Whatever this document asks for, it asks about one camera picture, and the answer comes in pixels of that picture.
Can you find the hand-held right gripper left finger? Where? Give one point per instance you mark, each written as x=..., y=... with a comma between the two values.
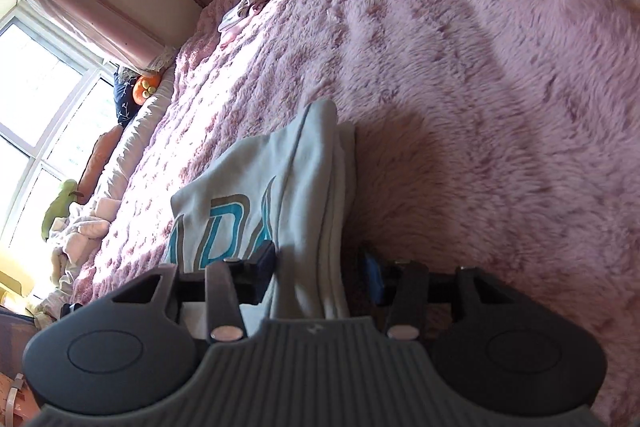
x=264, y=268

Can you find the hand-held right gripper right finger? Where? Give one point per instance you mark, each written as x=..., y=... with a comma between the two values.
x=373, y=274

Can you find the light blue sweatshirt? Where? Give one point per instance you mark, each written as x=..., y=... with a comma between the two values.
x=305, y=187

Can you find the crumpled pale pink cloth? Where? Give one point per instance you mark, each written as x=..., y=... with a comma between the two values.
x=82, y=232

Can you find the salmon pillow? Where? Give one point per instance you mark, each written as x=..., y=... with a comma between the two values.
x=97, y=162

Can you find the pink fluffy blanket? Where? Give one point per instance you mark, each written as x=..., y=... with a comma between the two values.
x=450, y=82

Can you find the green plush toy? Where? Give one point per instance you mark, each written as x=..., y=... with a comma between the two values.
x=59, y=207

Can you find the orange plush toy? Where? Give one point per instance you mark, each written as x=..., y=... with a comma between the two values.
x=146, y=87

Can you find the navy patterned pillow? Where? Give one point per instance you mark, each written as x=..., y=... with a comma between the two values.
x=125, y=99

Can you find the small white garment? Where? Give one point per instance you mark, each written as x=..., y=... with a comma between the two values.
x=242, y=9

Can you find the window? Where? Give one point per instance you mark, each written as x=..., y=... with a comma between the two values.
x=45, y=107

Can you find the pink curtain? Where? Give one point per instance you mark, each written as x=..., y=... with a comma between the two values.
x=85, y=12

